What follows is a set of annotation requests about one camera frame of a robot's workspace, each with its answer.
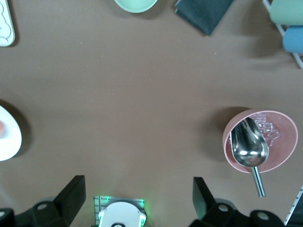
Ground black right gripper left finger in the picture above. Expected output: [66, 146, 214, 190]
[15, 175, 86, 227]

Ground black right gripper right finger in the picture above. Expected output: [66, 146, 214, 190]
[191, 176, 240, 227]

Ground white round plate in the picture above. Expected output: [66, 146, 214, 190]
[0, 105, 22, 162]

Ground metal scoop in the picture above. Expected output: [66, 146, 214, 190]
[230, 117, 270, 198]

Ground clear ice cubes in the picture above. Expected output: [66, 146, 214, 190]
[250, 113, 281, 147]

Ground pink bowl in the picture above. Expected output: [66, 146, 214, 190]
[222, 108, 298, 174]

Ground cream tray with bear print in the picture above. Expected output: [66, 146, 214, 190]
[0, 0, 16, 47]

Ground blue cup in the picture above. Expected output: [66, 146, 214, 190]
[282, 25, 303, 54]

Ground dark grey folded cloth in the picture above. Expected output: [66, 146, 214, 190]
[174, 0, 235, 36]

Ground light green bowl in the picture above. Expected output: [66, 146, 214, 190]
[113, 0, 158, 13]

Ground light green cup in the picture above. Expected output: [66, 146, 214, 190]
[269, 0, 303, 26]

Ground aluminium frame rail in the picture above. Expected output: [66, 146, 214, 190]
[284, 184, 303, 226]

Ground white wire cup rack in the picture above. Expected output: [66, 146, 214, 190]
[262, 0, 303, 69]

